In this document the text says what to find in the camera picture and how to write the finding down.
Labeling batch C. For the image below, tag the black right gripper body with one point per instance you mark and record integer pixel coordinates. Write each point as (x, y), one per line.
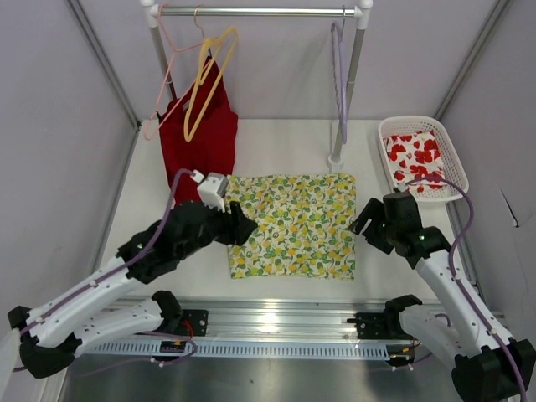
(391, 229)

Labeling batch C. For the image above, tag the purple clothes hanger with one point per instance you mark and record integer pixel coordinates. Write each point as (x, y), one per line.
(339, 79)

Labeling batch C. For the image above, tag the lemon print skirt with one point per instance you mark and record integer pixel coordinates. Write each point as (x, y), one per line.
(302, 226)

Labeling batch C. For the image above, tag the red poppy print cloth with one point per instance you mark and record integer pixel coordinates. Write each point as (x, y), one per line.
(412, 156)

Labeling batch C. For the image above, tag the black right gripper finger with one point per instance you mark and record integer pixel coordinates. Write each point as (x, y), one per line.
(373, 212)
(364, 225)

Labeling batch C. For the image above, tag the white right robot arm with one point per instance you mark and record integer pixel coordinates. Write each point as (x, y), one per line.
(486, 362)

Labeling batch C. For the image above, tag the white slotted cable duct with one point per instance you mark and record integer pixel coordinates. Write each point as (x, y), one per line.
(242, 349)

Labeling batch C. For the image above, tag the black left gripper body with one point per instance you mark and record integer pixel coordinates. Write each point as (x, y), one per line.
(217, 227)

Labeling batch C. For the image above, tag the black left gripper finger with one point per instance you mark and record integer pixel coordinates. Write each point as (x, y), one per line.
(242, 229)
(235, 210)

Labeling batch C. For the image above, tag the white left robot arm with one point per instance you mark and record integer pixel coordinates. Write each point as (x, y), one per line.
(54, 335)

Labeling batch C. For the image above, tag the white plastic basket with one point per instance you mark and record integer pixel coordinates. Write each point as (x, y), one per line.
(454, 171)

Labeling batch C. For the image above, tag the aluminium mounting rail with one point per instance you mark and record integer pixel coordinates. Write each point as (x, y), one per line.
(281, 320)

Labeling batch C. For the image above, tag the pink clothes hanger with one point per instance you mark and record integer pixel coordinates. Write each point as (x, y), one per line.
(167, 51)

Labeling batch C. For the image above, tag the white metal clothes rack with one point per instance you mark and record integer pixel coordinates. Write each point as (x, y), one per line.
(360, 13)

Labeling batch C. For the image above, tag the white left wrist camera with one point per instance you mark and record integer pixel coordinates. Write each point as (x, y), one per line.
(212, 190)

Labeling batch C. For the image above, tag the red garment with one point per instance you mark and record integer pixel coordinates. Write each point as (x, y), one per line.
(212, 149)

